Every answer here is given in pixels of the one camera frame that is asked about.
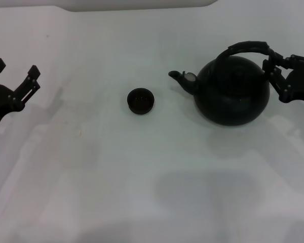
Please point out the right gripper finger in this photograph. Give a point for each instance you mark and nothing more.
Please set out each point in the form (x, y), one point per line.
(297, 60)
(268, 67)

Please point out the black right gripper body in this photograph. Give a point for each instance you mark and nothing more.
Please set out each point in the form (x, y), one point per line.
(302, 83)

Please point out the small black teacup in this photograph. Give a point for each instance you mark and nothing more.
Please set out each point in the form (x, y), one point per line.
(140, 101)

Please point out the black round teapot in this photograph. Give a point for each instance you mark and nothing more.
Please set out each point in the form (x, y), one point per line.
(230, 101)

